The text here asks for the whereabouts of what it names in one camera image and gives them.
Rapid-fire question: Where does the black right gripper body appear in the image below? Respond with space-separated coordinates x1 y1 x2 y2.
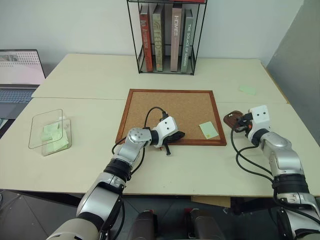
238 112 254 134

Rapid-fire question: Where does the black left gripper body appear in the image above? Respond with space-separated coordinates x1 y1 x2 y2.
161 131 180 147

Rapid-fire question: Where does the small brown tray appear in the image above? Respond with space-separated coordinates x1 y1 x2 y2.
223 110 247 133

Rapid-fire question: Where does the green sticky note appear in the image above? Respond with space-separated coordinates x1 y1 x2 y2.
46 134 70 151
39 131 63 143
43 122 62 135
198 121 219 140
238 85 258 96

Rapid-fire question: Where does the clear plastic box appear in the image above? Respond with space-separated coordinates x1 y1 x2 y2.
28 108 73 157

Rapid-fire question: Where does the wood framed cork board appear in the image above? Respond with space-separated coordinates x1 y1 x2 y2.
115 88 228 147

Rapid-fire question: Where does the brown cardboard piece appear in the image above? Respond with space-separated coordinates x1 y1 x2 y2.
190 195 232 209

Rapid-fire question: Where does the dark rounded shape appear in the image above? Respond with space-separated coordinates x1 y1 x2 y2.
184 208 226 240
129 209 159 240

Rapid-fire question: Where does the green SOLACE book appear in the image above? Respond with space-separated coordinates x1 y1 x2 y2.
180 7 195 74

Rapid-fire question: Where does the olive beige book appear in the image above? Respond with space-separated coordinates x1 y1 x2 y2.
152 3 165 72

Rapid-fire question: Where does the pink HOMES book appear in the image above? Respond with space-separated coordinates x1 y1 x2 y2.
170 2 183 73

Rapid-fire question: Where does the red book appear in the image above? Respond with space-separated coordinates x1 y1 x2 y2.
139 3 154 72

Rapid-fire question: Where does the grey open laptop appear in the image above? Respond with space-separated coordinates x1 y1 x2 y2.
0 49 46 121

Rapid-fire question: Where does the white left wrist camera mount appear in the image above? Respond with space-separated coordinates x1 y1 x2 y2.
151 116 179 148

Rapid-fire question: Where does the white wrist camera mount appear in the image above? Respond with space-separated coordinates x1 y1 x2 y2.
151 116 179 148
247 105 272 139

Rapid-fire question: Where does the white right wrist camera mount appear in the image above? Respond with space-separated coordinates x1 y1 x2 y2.
247 105 272 139

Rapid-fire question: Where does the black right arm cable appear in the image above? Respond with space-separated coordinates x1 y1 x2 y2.
230 126 276 186

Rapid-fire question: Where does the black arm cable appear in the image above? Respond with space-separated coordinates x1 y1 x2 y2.
111 106 169 181
230 126 276 186

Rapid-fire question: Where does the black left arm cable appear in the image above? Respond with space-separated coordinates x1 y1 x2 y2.
111 106 169 181

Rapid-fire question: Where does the black wire book rack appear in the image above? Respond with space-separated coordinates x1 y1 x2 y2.
126 0 208 76

